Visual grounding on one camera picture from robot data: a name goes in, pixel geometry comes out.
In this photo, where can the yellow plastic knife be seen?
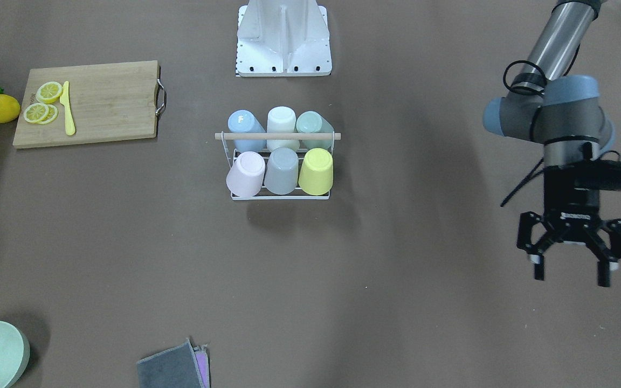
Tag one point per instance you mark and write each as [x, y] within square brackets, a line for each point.
[65, 100]

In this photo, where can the pink plastic cup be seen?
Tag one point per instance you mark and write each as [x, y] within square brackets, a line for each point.
[246, 175]

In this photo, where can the white plastic cup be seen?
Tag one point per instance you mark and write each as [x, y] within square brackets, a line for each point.
[281, 120]

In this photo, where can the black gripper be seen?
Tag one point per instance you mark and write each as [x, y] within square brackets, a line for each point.
[570, 205]

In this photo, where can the white wire cup rack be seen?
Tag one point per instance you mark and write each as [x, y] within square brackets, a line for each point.
[227, 138]

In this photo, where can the grey plastic cup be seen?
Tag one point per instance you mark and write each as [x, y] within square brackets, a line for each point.
[282, 171]

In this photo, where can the grey folded cloth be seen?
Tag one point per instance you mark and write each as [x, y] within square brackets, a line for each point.
[186, 365]

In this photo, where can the yellow plastic cup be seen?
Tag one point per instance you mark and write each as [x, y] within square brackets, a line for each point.
[316, 174]

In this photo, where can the green plastic cup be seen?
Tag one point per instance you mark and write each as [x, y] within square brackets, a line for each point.
[311, 122]

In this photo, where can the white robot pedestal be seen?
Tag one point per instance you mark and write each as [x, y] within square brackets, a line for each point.
[283, 39]

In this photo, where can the lemon slice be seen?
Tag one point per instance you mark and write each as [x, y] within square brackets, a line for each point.
[40, 113]
[49, 92]

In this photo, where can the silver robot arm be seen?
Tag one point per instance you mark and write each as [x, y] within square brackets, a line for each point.
[560, 111]

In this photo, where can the blue plastic cup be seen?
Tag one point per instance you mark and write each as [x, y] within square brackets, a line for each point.
[244, 122]

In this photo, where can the wooden cutting board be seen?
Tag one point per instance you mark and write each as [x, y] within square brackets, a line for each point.
[109, 103]

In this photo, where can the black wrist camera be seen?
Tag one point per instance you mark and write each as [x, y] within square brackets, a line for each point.
[599, 175]

